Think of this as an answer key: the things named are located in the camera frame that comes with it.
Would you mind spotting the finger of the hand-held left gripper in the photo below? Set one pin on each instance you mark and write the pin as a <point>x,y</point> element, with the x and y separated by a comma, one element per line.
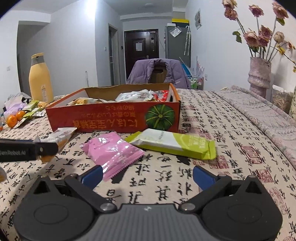
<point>47,149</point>

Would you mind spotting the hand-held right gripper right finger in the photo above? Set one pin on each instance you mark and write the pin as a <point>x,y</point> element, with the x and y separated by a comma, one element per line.
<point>203,178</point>

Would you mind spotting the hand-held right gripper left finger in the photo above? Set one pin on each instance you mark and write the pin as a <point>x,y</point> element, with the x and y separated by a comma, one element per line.
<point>92,177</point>

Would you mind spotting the white orange cracker packet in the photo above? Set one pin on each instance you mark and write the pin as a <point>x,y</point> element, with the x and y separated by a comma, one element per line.
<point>62,136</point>

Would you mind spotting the pink snack packet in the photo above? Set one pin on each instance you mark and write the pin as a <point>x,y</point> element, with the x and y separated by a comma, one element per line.
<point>111,153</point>

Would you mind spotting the green snack packet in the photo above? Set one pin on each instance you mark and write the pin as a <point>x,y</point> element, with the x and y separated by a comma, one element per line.
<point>171,142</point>

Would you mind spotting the orange cracker snack packet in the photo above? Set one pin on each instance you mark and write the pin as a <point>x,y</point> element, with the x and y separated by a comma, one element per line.
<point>83,101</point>

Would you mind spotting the red cardboard box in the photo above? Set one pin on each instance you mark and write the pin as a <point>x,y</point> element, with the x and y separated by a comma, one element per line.
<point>104,118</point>

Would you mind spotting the silver white snack packet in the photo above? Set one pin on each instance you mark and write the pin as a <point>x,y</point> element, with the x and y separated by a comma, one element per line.
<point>134,95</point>

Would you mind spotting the red snack packet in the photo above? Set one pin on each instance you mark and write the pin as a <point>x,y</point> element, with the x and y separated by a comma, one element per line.
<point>161,95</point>

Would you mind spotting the pile of small green sachets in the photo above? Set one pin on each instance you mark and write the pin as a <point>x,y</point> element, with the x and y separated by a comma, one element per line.
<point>32,111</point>

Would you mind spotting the white purple plastic bag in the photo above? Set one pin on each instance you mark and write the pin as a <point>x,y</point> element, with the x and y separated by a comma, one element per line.
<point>13,104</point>

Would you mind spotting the yellow bottle with grey collar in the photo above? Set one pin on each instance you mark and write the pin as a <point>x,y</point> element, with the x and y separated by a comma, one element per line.
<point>41,81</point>

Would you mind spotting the pink patterned cloth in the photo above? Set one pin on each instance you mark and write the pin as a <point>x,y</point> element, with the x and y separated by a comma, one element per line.
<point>254,115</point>

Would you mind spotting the storage rack with items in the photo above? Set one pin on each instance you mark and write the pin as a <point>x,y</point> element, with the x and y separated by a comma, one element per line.
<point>196,81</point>

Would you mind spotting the clear storage jar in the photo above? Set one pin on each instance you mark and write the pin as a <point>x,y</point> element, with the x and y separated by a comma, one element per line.
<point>281,99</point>

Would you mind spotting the wooden chair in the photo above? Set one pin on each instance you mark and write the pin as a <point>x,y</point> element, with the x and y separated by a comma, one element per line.
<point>159,76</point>

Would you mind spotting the glass inner door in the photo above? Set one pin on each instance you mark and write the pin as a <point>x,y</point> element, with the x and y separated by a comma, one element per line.
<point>113,58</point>

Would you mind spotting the purple padded jacket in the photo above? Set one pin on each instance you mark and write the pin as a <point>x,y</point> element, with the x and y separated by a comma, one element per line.
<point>141,74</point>

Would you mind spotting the pink textured vase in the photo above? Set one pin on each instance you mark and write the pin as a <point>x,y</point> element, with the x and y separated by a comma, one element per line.
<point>259,74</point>

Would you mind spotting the dark brown entrance door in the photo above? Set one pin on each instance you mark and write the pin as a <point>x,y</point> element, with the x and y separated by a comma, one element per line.
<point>131,60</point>

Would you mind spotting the grey refrigerator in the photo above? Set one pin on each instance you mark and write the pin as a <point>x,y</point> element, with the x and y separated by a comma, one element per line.
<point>175,48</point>

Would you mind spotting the folded white umbrella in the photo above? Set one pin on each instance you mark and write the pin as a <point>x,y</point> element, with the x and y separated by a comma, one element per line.
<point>187,41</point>

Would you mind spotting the dried pink roses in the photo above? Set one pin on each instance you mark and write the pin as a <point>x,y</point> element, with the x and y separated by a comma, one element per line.
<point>252,38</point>

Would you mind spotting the clear bag on refrigerator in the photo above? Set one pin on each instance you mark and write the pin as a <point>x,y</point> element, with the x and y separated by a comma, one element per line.
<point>175,32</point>

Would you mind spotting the yellow black box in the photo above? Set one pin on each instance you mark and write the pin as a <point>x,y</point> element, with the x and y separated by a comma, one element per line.
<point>180,21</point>

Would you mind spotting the wall picture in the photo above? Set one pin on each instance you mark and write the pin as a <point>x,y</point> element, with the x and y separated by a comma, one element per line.
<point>197,19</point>

